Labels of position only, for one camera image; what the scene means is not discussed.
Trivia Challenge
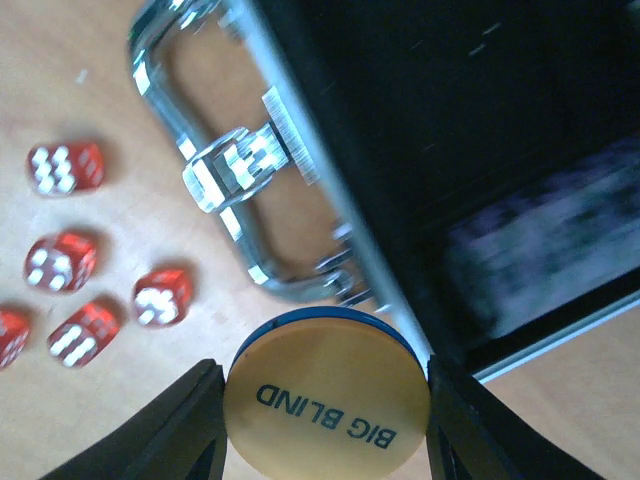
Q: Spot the red die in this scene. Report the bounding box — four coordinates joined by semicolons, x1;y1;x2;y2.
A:
0;309;31;370
26;141;105;197
133;268;193;327
47;302;120;368
24;231;97;293

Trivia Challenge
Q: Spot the aluminium poker case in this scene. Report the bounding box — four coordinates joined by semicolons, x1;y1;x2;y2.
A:
128;1;639;381

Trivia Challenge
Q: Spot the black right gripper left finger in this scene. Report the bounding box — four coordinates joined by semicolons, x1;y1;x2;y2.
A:
44;359;227;479

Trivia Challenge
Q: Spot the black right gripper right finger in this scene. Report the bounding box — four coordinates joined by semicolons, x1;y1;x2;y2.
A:
426;356;600;479

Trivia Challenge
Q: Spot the purple poker chip stack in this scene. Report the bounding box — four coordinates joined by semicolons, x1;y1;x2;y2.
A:
444;136;639;338

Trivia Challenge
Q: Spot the orange dealer button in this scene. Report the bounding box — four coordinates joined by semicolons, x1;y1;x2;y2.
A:
223;306;430;479

